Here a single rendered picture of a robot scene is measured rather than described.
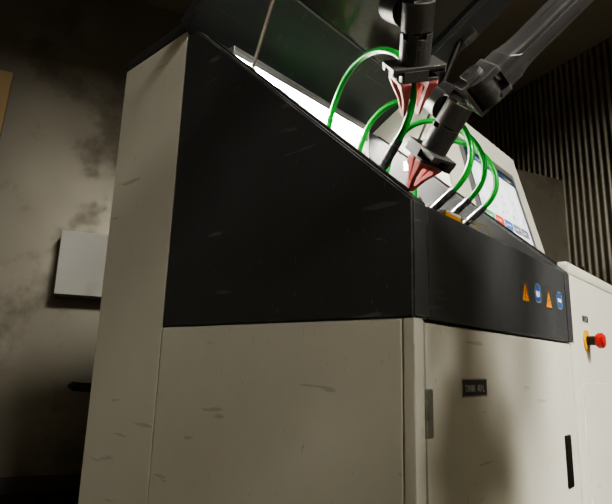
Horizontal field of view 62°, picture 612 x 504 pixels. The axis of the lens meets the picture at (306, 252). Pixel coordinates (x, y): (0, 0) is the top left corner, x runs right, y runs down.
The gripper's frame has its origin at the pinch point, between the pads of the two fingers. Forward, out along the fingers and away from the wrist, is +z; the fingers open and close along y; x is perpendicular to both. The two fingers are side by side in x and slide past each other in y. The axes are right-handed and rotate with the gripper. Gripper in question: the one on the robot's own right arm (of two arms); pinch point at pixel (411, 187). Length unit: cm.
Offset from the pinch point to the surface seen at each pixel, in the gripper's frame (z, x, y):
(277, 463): 33, 34, -42
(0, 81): 91, 80, 243
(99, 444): 73, 48, -7
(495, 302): 3.1, 3.0, -34.8
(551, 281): 3.2, -26.4, -24.0
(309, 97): -1.3, 8.1, 42.9
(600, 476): 37, -51, -50
